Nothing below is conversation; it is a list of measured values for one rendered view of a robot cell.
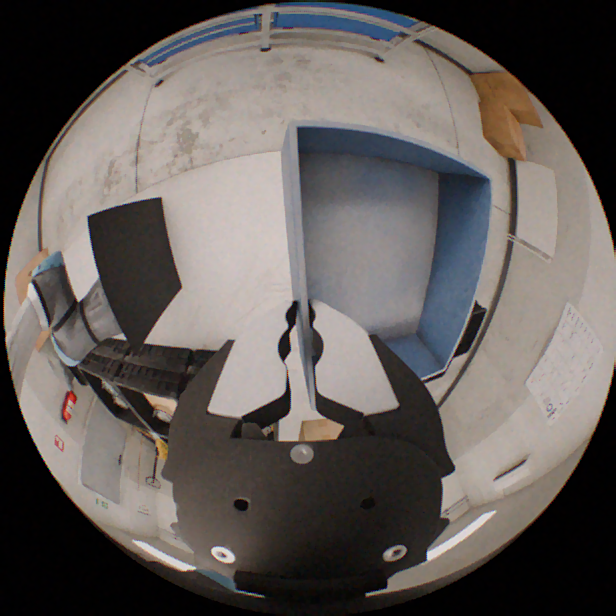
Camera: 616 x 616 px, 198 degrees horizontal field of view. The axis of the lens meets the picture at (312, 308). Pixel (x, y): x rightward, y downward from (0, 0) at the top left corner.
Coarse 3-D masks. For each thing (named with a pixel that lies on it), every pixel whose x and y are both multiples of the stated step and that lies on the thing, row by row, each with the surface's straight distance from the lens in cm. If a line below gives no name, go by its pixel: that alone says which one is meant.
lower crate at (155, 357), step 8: (144, 344) 87; (152, 344) 84; (144, 352) 83; (152, 352) 82; (160, 352) 80; (168, 352) 79; (176, 352) 78; (184, 352) 77; (192, 352) 77; (128, 360) 83; (136, 360) 80; (144, 360) 79; (152, 360) 77; (160, 360) 77; (168, 360) 76; (176, 360) 75; (184, 360) 74; (168, 368) 72; (176, 368) 70; (184, 368) 70
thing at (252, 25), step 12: (228, 12) 149; (216, 24) 154; (228, 24) 156; (240, 24) 157; (252, 24) 158; (168, 36) 159; (180, 36) 160; (192, 36) 162; (204, 36) 163; (216, 36) 164; (156, 48) 166; (168, 48) 168; (180, 48) 170; (144, 60) 174; (156, 60) 176
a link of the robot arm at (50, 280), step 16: (48, 256) 50; (32, 272) 53; (48, 272) 49; (64, 272) 52; (32, 288) 49; (48, 288) 48; (64, 288) 51; (32, 304) 49; (48, 304) 48; (64, 304) 50; (16, 320) 49; (32, 320) 48; (48, 320) 49; (16, 336) 48; (32, 336) 48; (16, 352) 47; (16, 368) 47; (16, 384) 48
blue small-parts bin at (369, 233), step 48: (288, 144) 9; (336, 144) 13; (384, 144) 13; (288, 192) 11; (336, 192) 16; (384, 192) 18; (432, 192) 21; (480, 192) 19; (288, 240) 14; (336, 240) 17; (384, 240) 18; (432, 240) 22; (480, 240) 18; (336, 288) 18; (384, 288) 20; (432, 288) 23; (384, 336) 24; (432, 336) 24
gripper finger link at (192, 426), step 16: (224, 352) 9; (208, 368) 9; (192, 384) 8; (208, 384) 8; (192, 400) 8; (208, 400) 8; (176, 416) 8; (192, 416) 8; (208, 416) 7; (176, 432) 8; (192, 432) 7; (208, 432) 7; (224, 432) 7; (240, 432) 7; (176, 448) 7; (192, 448) 7; (176, 464) 7
